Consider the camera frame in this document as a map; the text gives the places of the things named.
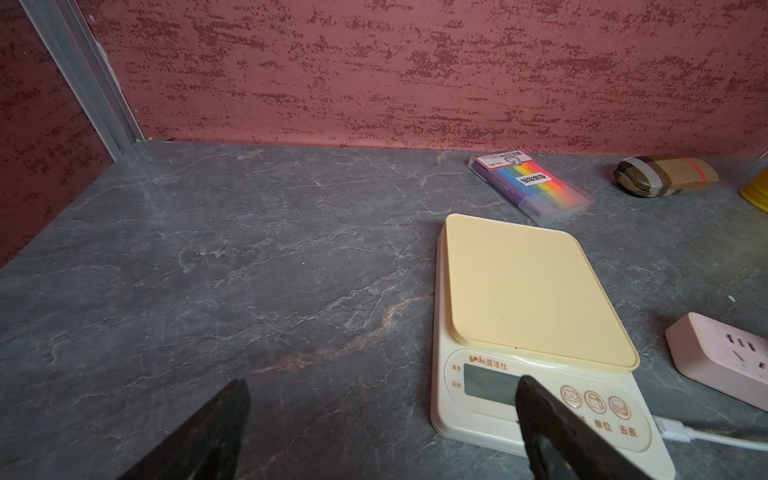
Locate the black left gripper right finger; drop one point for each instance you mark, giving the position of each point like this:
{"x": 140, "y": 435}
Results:
{"x": 559, "y": 445}

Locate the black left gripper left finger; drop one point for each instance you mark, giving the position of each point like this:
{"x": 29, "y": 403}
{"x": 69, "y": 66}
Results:
{"x": 206, "y": 446}

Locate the pink power strip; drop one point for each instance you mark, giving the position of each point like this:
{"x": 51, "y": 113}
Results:
{"x": 722, "y": 357}

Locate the rainbow highlighter pack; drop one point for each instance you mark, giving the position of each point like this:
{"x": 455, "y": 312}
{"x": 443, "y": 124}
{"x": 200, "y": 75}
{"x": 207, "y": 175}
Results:
{"x": 541, "y": 195}

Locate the plaid brown glasses case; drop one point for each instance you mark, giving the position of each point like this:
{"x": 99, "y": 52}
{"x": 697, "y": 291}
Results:
{"x": 656, "y": 176}

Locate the yellow metal pencil bucket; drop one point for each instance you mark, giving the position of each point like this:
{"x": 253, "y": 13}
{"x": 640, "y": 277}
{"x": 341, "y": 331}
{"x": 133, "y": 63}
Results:
{"x": 756, "y": 191}

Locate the aluminium corner post left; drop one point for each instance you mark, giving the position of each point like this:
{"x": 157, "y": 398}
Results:
{"x": 84, "y": 65}

